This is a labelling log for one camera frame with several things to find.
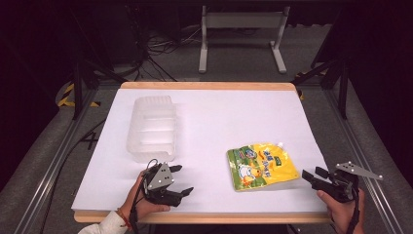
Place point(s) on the yellow snack packet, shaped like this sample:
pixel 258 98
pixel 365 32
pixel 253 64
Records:
pixel 263 167

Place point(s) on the white metal stand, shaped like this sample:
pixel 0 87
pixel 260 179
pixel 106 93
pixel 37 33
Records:
pixel 242 20

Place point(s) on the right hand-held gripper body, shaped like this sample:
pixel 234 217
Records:
pixel 341 188

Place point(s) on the translucent plastic container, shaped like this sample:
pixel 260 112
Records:
pixel 152 130

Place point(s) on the yellow black hazard tape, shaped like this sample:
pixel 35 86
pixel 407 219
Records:
pixel 301 95
pixel 66 97

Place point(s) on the person's left hand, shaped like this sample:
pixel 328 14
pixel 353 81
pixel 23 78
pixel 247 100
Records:
pixel 136 203

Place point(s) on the aluminium floor rail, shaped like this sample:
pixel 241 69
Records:
pixel 367 162
pixel 55 162

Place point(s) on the black tape cross mark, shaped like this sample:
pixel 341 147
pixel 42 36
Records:
pixel 90 140

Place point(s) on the person's right hand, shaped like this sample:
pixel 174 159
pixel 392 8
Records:
pixel 344 216

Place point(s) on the white table sheet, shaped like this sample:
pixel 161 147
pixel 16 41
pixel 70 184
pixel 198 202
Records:
pixel 207 130

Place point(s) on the black tripod stand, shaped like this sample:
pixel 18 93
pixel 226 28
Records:
pixel 342 87
pixel 78 84

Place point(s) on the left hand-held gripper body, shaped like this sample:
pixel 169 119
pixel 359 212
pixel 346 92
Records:
pixel 160 177

